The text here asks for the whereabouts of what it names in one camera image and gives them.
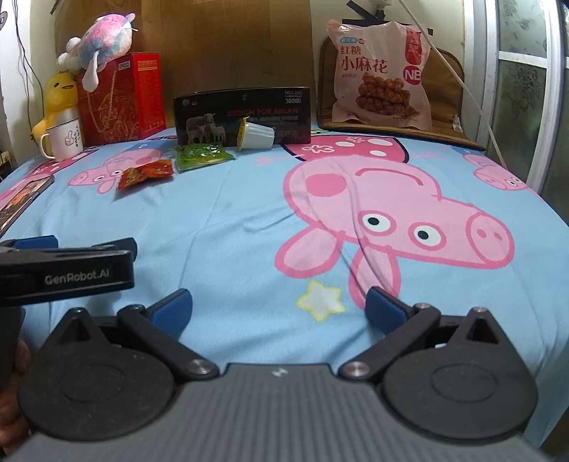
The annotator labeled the light green snack packet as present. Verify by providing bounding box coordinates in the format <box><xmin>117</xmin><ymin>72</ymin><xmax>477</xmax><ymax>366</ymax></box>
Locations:
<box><xmin>175</xmin><ymin>143</ymin><xmax>236</xmax><ymax>172</ymax></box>

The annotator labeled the yellow duck plush toy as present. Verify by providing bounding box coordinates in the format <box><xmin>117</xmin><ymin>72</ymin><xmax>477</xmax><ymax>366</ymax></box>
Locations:
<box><xmin>31</xmin><ymin>73</ymin><xmax>83</xmax><ymax>143</ymax></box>

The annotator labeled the wooden headboard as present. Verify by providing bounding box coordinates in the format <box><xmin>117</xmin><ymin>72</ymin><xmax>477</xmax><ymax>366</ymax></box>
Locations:
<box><xmin>53</xmin><ymin>0</ymin><xmax>312</xmax><ymax>134</ymax></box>

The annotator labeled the large pink snack bag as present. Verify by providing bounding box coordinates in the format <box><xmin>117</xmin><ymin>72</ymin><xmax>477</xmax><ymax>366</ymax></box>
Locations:
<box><xmin>326</xmin><ymin>18</ymin><xmax>433</xmax><ymax>131</ymax></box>

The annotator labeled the white cable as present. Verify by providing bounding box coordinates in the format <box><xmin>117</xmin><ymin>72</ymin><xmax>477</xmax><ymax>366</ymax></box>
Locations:
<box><xmin>398</xmin><ymin>0</ymin><xmax>512</xmax><ymax>167</ymax></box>

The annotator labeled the red gift box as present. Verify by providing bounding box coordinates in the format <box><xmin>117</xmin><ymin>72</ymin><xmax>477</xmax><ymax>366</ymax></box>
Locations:
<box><xmin>76</xmin><ymin>52</ymin><xmax>166</xmax><ymax>146</ymax></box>

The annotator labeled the pastel plush toy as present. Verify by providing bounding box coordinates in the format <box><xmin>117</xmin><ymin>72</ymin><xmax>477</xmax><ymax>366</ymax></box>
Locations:
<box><xmin>57</xmin><ymin>12</ymin><xmax>136</xmax><ymax>92</ymax></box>

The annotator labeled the printed blue blanket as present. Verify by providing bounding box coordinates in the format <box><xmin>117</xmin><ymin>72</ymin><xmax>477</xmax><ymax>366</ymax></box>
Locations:
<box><xmin>0</xmin><ymin>127</ymin><xmax>556</xmax><ymax>445</ymax></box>

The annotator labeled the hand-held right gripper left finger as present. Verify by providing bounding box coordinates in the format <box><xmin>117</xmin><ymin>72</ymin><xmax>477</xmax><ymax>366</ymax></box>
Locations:
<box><xmin>40</xmin><ymin>289</ymin><xmax>219</xmax><ymax>381</ymax></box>

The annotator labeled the person's left hand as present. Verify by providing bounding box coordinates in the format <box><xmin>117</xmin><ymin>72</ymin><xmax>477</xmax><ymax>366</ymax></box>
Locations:
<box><xmin>0</xmin><ymin>341</ymin><xmax>32</xmax><ymax>454</ymax></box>

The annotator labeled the smartphone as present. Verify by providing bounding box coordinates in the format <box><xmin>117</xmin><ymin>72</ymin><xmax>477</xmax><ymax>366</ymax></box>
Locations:
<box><xmin>0</xmin><ymin>174</ymin><xmax>55</xmax><ymax>236</ymax></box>

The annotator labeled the white jelly cup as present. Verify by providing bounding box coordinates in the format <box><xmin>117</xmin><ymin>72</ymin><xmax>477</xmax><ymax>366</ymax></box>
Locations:
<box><xmin>238</xmin><ymin>116</ymin><xmax>275</xmax><ymax>152</ymax></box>

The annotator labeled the black cardboard box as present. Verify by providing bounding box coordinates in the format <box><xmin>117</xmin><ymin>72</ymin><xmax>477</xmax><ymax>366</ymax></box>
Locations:
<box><xmin>172</xmin><ymin>87</ymin><xmax>312</xmax><ymax>146</ymax></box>

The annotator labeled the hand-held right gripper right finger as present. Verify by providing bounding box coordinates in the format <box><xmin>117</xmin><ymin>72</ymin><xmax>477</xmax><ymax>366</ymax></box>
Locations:
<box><xmin>339</xmin><ymin>286</ymin><xmax>516</xmax><ymax>381</ymax></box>

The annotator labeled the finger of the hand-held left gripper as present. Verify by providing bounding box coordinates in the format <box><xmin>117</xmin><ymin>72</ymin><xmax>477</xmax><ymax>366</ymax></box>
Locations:
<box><xmin>60</xmin><ymin>237</ymin><xmax>137</xmax><ymax>257</ymax></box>
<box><xmin>0</xmin><ymin>237</ymin><xmax>59</xmax><ymax>254</ymax></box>

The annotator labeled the white enamel mug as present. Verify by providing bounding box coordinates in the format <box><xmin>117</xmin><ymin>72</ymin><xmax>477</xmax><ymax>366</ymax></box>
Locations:
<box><xmin>40</xmin><ymin>119</ymin><xmax>84</xmax><ymax>161</ymax></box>

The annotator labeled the white framed glass door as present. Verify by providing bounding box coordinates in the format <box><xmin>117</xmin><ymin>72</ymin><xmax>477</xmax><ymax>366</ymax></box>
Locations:
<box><xmin>471</xmin><ymin>0</ymin><xmax>569</xmax><ymax>196</ymax></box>

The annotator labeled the brown seat cushion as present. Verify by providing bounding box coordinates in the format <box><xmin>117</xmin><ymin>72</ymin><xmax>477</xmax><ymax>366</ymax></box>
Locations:
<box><xmin>317</xmin><ymin>38</ymin><xmax>487</xmax><ymax>152</ymax></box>

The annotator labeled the red snack packet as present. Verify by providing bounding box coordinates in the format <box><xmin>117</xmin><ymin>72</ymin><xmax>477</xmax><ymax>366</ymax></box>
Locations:
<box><xmin>116</xmin><ymin>160</ymin><xmax>174</xmax><ymax>192</ymax></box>

